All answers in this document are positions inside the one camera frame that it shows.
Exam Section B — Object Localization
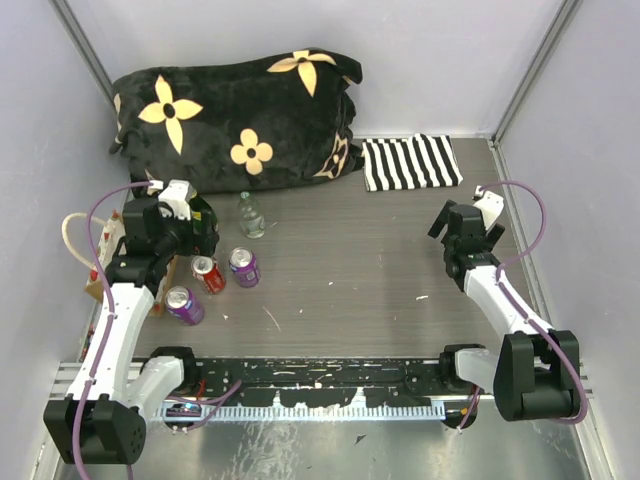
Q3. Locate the green glass bottle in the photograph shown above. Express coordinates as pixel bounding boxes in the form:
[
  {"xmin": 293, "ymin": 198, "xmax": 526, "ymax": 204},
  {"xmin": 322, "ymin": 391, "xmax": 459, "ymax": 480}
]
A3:
[{"xmin": 189, "ymin": 193, "xmax": 220, "ymax": 256}]

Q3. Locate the brown canvas tote bag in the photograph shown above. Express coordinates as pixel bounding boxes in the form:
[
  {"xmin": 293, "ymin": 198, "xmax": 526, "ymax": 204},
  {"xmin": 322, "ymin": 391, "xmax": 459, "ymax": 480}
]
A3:
[{"xmin": 61, "ymin": 211, "xmax": 177, "ymax": 317}]

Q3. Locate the purple soda can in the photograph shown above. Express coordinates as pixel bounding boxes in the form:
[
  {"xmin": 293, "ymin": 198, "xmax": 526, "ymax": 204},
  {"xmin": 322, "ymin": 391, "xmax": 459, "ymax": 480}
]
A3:
[
  {"xmin": 229, "ymin": 247, "xmax": 261, "ymax": 288},
  {"xmin": 165, "ymin": 286, "xmax": 204, "ymax": 326}
]

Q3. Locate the clear glass bottle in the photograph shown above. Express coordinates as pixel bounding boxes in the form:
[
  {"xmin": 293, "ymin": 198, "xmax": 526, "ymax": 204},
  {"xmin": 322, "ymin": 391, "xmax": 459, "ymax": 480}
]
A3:
[{"xmin": 238, "ymin": 191, "xmax": 266, "ymax": 239}]

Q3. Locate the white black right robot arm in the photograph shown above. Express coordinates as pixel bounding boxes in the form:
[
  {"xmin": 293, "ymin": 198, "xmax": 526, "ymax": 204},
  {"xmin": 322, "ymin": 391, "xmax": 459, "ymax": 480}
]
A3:
[{"xmin": 428, "ymin": 200, "xmax": 587, "ymax": 423}]

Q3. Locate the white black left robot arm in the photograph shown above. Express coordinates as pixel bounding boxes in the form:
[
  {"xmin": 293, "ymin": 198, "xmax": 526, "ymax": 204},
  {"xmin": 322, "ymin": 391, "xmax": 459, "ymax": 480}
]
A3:
[{"xmin": 43, "ymin": 196, "xmax": 219, "ymax": 475}]

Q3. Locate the red soda can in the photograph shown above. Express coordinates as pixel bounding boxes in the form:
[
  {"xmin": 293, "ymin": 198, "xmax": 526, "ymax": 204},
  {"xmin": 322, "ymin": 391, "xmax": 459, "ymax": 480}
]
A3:
[{"xmin": 191, "ymin": 256, "xmax": 226, "ymax": 294}]

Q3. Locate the black white striped cloth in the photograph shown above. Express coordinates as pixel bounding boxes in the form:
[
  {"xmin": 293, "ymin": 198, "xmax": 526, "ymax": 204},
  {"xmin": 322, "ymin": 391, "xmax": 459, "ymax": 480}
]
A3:
[{"xmin": 362, "ymin": 133, "xmax": 463, "ymax": 192}]

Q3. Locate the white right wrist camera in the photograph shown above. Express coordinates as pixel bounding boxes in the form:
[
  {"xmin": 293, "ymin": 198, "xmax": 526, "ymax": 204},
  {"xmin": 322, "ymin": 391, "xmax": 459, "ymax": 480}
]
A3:
[{"xmin": 473, "ymin": 186, "xmax": 504, "ymax": 232}]

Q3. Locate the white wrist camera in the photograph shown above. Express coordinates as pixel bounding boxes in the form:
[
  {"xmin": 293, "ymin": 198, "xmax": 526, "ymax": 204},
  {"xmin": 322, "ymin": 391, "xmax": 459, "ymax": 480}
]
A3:
[
  {"xmin": 158, "ymin": 180, "xmax": 195, "ymax": 220},
  {"xmin": 473, "ymin": 186, "xmax": 504, "ymax": 232}
]

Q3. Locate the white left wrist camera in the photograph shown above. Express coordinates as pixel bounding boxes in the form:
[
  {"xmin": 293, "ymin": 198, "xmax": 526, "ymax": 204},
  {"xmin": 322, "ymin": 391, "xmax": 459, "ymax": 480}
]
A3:
[{"xmin": 158, "ymin": 180, "xmax": 195, "ymax": 220}]

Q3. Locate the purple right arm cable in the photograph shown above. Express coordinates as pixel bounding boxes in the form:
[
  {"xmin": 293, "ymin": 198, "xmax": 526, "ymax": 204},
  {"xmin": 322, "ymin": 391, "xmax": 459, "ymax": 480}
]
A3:
[{"xmin": 473, "ymin": 180, "xmax": 590, "ymax": 425}]

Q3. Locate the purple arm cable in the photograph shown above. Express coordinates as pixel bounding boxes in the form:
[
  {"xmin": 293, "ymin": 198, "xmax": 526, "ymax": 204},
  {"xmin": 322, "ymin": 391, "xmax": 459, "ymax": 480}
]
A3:
[
  {"xmin": 473, "ymin": 180, "xmax": 590, "ymax": 425},
  {"xmin": 70, "ymin": 180, "xmax": 156, "ymax": 480}
]

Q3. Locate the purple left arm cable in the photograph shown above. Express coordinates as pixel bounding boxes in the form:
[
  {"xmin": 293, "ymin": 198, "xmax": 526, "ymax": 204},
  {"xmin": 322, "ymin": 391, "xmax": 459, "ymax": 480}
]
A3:
[{"xmin": 70, "ymin": 180, "xmax": 156, "ymax": 480}]

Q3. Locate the black mounting base rail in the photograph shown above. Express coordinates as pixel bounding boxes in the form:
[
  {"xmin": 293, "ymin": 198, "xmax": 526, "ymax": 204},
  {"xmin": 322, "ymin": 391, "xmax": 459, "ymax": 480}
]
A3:
[{"xmin": 168, "ymin": 357, "xmax": 474, "ymax": 408}]

